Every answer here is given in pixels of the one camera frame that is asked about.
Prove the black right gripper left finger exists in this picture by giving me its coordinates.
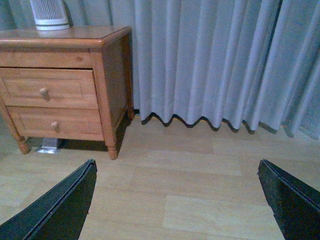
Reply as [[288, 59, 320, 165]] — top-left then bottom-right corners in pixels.
[[0, 159, 97, 240]]

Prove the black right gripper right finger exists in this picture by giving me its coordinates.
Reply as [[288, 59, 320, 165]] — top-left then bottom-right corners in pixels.
[[257, 159, 320, 240]]

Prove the wooden drawer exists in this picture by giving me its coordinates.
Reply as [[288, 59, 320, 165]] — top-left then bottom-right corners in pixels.
[[0, 68, 98, 110], [7, 106, 104, 141]]

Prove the white power strip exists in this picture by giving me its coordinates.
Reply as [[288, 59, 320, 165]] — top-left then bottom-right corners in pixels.
[[36, 137, 62, 154]]

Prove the wooden nightstand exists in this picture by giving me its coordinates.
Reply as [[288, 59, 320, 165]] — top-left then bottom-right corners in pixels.
[[0, 25, 135, 160]]

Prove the grey curtain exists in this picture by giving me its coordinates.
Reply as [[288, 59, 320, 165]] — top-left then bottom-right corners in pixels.
[[0, 0, 320, 141]]

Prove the white ribbed air purifier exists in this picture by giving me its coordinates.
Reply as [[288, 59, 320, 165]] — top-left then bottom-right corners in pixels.
[[30, 0, 70, 31]]

